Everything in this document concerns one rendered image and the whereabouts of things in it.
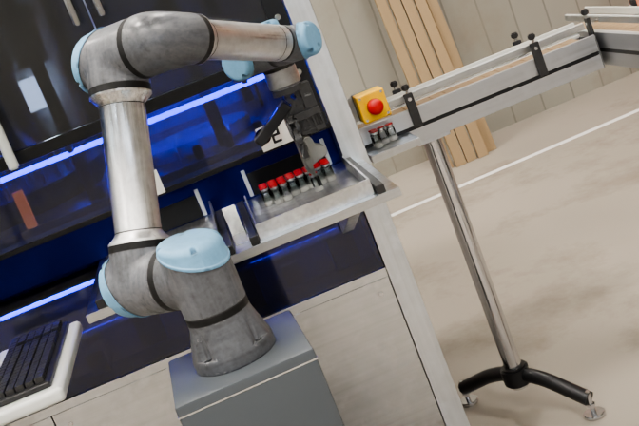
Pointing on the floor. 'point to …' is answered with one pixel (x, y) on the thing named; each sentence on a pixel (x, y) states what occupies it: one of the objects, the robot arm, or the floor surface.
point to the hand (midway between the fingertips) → (309, 170)
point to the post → (448, 397)
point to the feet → (522, 376)
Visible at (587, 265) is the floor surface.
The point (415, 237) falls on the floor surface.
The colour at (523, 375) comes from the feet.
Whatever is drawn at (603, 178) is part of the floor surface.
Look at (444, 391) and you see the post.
